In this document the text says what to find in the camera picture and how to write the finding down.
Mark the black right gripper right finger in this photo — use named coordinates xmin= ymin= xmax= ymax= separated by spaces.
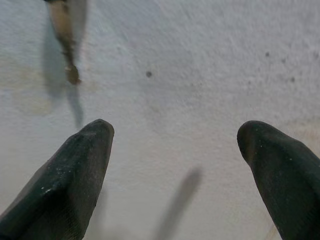
xmin=236 ymin=120 xmax=320 ymax=240

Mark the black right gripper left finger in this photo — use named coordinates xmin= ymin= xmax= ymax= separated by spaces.
xmin=0 ymin=118 xmax=115 ymax=240

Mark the brass key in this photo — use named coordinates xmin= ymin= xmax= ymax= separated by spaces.
xmin=46 ymin=0 xmax=83 ymax=86

